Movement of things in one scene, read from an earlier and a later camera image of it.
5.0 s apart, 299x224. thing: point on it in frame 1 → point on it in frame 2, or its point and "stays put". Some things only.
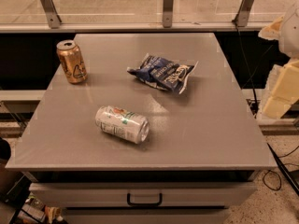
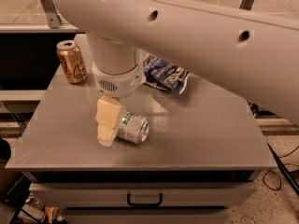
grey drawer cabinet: [143, 197] stays put
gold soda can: [72, 62] stays put
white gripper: [290, 35] → [120, 84]
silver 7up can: [130, 126] stays put
